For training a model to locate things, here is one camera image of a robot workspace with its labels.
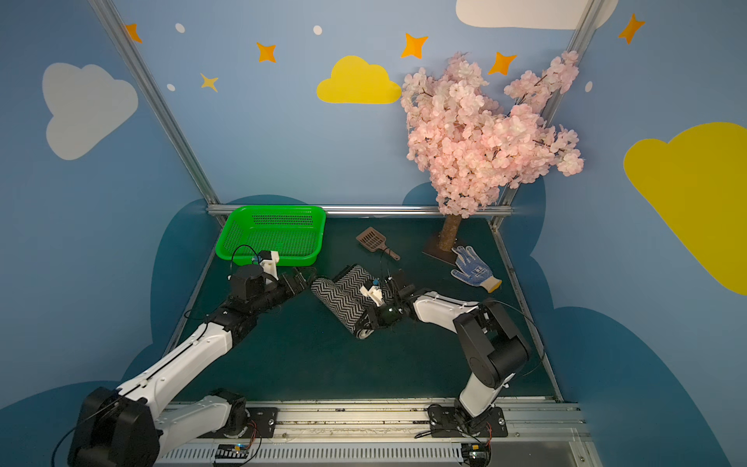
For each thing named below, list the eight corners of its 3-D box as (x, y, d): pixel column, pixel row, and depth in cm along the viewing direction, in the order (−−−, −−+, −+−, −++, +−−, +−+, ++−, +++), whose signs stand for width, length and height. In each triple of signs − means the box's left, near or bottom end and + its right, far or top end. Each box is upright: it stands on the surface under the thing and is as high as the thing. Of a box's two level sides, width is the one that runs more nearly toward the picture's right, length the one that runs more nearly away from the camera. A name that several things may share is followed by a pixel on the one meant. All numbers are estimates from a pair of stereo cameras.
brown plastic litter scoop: (356, 240, 118) (356, 236, 116) (370, 229, 122) (370, 226, 120) (392, 266, 110) (392, 263, 108) (405, 254, 114) (405, 251, 112)
